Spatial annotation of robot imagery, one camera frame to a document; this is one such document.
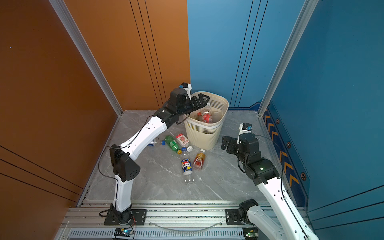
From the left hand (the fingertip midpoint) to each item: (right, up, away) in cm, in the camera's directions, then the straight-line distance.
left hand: (206, 98), depth 77 cm
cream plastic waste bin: (-1, -20, +9) cm, 22 cm away
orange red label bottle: (-3, -35, +10) cm, 37 cm away
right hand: (+11, -20, -5) cm, 24 cm away
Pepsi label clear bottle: (-11, -38, +8) cm, 40 cm away
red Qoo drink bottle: (+1, -9, +9) cm, 13 cm away
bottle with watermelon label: (-15, -24, +21) cm, 35 cm away
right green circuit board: (+21, -66, -6) cm, 69 cm away
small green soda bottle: (-20, -26, +19) cm, 38 cm away
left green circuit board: (-40, -65, -6) cm, 77 cm away
